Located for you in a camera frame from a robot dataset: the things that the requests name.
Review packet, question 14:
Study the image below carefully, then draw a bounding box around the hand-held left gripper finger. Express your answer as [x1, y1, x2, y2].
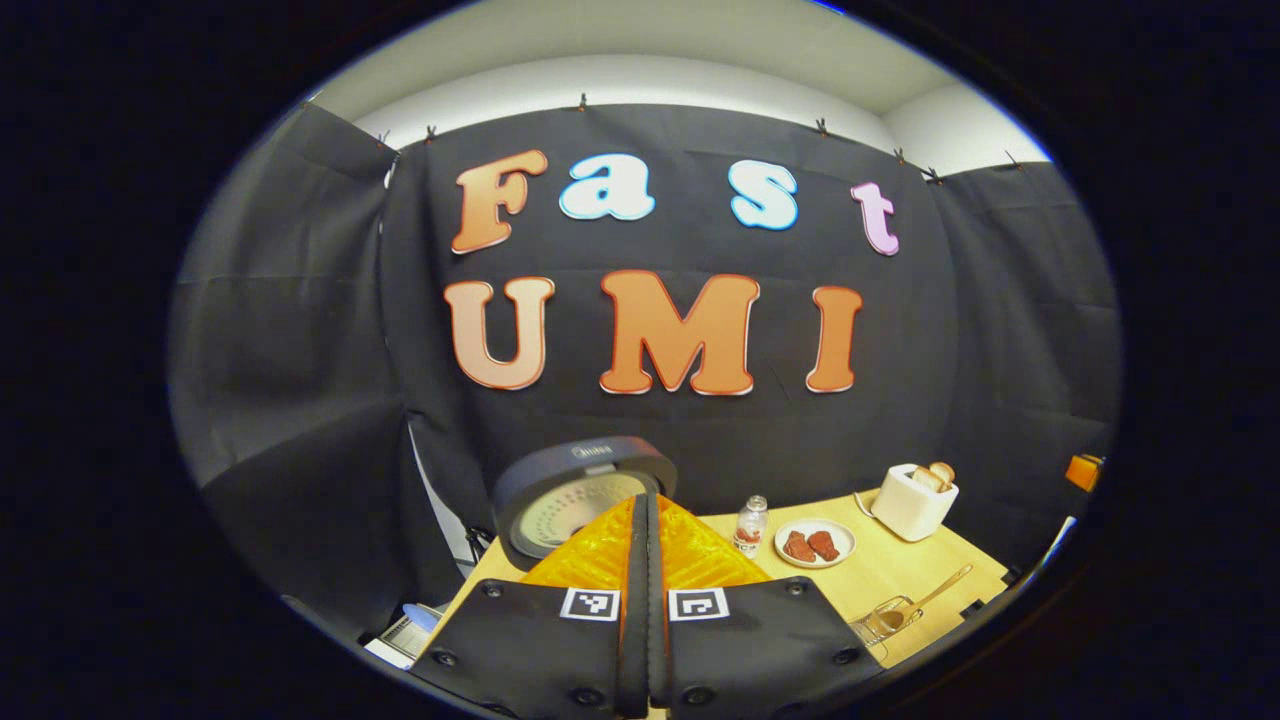
[648, 493, 889, 717]
[408, 494, 651, 720]

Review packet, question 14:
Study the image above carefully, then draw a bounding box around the dark grey rice cooker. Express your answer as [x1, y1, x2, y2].
[492, 435, 679, 573]

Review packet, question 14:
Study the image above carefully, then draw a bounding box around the wooden spoon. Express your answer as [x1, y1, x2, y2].
[875, 564, 974, 634]

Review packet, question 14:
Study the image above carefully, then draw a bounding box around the small clear plastic bottle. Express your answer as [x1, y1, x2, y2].
[734, 495, 769, 558]

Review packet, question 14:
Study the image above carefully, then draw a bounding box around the white toaster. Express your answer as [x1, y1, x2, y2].
[870, 462, 960, 543]

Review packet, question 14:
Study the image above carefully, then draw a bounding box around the white round plate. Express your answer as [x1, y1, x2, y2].
[774, 518, 857, 570]

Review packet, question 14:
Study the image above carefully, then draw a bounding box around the white blue printed sheet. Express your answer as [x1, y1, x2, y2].
[362, 600, 446, 671]

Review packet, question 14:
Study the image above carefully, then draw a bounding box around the black backdrop cloth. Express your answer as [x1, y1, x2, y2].
[168, 100, 1121, 646]

